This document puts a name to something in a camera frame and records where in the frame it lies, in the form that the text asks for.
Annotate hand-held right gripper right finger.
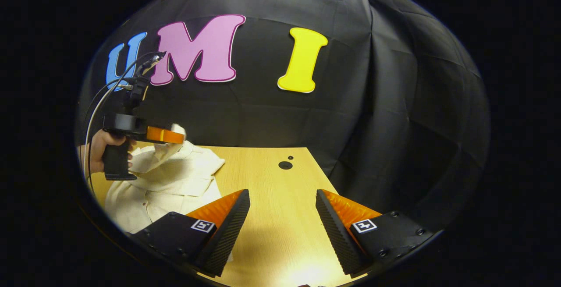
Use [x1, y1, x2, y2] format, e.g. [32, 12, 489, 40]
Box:
[316, 189, 434, 278]

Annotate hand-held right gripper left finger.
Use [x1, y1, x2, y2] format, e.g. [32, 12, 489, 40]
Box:
[131, 189, 251, 278]

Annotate cream button shirt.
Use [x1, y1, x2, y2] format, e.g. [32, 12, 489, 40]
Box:
[104, 124, 235, 261]

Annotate black backdrop cloth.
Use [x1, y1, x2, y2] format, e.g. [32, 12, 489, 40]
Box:
[77, 0, 490, 235]

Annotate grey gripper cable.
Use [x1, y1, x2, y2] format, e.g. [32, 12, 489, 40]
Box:
[83, 52, 165, 191]

